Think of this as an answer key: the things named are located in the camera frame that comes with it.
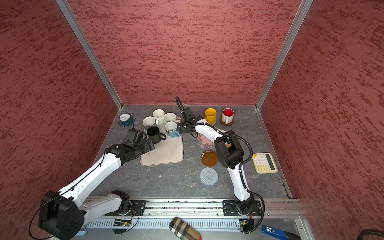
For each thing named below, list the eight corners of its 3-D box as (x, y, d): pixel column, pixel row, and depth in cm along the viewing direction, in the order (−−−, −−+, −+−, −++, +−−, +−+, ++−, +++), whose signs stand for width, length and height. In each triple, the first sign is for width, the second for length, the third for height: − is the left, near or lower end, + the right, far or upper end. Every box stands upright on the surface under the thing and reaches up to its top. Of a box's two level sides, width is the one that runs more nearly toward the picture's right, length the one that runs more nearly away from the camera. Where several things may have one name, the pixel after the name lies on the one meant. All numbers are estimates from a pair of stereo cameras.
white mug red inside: (222, 126, 110) (224, 119, 103) (220, 115, 117) (222, 107, 110) (233, 126, 110) (235, 119, 103) (231, 115, 117) (233, 107, 110)
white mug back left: (144, 128, 107) (141, 121, 101) (146, 122, 111) (143, 116, 105) (156, 128, 107) (154, 121, 101) (157, 123, 111) (155, 116, 105)
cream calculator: (256, 173, 88) (257, 172, 86) (251, 154, 96) (252, 152, 94) (276, 173, 88) (278, 172, 86) (270, 154, 96) (271, 152, 94)
